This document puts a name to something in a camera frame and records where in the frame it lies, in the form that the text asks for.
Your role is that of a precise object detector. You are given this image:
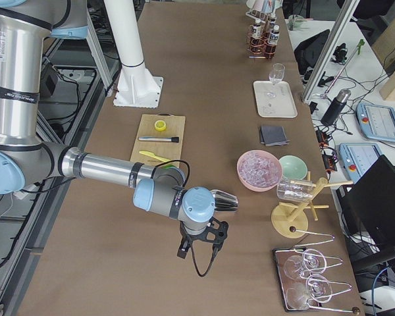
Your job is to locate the copper wire bottle basket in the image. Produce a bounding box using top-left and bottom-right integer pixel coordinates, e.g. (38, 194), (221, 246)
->
(247, 13), (271, 59)

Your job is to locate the tea bottle white cap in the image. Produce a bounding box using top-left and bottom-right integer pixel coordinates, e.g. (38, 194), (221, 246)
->
(267, 25), (280, 47)

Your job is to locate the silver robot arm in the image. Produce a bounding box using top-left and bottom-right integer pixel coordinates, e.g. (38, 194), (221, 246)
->
(0, 1), (228, 257)

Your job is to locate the steel muddler black tip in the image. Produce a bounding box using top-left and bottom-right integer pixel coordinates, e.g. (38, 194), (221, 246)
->
(138, 136), (180, 143)

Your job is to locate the bamboo cutting board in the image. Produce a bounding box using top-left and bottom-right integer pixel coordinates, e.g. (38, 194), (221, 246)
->
(130, 114), (186, 165)

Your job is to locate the half lemon slice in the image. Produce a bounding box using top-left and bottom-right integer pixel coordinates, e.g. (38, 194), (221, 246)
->
(154, 120), (167, 132)

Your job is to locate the yellow plastic knife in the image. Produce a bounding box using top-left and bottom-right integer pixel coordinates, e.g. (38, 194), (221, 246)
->
(139, 150), (170, 163)

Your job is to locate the steel ice scoop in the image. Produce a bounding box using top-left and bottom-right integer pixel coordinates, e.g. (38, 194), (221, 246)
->
(211, 190), (238, 212)

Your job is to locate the pink bowl of ice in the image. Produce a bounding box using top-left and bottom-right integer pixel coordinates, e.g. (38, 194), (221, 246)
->
(236, 150), (282, 192)

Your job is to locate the folded grey cloth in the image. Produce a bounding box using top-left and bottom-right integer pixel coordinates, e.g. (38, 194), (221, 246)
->
(259, 125), (289, 146)

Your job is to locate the mint green bowl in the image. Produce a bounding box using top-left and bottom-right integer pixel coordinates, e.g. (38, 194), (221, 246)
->
(279, 155), (307, 180)

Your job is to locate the cream serving tray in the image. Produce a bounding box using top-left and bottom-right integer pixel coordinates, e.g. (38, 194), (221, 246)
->
(253, 80), (298, 119)

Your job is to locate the clear glass mug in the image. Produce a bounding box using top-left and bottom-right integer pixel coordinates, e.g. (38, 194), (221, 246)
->
(276, 178), (315, 202)

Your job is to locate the wooden cup tree stand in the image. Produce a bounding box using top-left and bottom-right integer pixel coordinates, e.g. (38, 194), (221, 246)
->
(271, 177), (353, 238)

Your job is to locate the clear wine glass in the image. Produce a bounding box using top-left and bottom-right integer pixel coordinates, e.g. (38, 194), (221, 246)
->
(269, 63), (285, 85)

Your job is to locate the black thermos bottle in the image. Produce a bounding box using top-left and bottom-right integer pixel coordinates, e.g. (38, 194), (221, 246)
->
(321, 89), (351, 126)

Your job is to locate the upside down wine glass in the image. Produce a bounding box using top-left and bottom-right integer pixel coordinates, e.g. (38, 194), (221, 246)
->
(283, 249), (343, 280)

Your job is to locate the blue teach pendant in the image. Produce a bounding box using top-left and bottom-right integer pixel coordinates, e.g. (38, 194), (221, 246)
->
(356, 103), (395, 143)
(338, 143), (382, 183)

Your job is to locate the black glass rack tray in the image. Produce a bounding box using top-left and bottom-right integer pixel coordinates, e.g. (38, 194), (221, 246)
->
(273, 248), (312, 311)

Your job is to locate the black monitor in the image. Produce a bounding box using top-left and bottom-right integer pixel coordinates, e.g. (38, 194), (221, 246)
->
(336, 155), (395, 247)

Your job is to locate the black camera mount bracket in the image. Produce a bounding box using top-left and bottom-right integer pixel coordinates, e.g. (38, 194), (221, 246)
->
(177, 217), (228, 277)

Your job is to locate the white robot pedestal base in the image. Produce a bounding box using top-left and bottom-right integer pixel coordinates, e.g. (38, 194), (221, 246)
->
(105, 0), (163, 109)

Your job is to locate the aluminium frame post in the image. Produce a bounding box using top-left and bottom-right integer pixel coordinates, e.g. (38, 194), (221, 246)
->
(302, 0), (359, 103)

